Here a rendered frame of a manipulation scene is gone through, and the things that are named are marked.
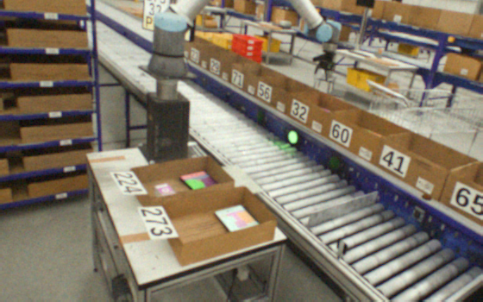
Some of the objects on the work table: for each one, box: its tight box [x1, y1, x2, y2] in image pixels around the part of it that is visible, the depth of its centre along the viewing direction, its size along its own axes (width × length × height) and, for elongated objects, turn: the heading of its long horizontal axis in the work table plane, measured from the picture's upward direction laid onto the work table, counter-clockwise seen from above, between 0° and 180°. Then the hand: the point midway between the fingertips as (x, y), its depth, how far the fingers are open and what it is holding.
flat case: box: [215, 205, 260, 232], centre depth 154 cm, size 14×19×2 cm
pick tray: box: [159, 186, 277, 267], centre depth 148 cm, size 28×38×10 cm
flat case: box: [179, 171, 220, 190], centre depth 177 cm, size 14×19×2 cm
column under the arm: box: [136, 91, 198, 165], centre depth 200 cm, size 26×26×33 cm
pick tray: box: [130, 155, 235, 207], centre depth 170 cm, size 28×38×10 cm
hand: (320, 81), depth 235 cm, fingers open, 10 cm apart
